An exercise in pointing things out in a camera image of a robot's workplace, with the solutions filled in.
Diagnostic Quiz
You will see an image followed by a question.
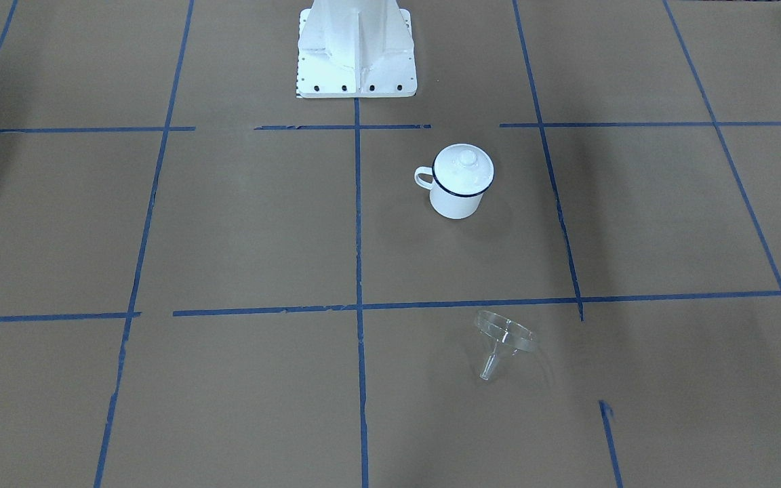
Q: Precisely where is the white cup lid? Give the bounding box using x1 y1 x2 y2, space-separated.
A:
432 143 495 197

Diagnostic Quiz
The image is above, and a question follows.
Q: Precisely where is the white enamel cup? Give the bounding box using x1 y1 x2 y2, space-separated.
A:
414 164 490 220

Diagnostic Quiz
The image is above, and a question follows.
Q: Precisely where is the clear plastic funnel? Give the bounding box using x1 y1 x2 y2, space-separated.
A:
475 310 538 381

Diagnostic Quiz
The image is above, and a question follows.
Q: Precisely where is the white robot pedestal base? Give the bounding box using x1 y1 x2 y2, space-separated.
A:
296 1 418 99

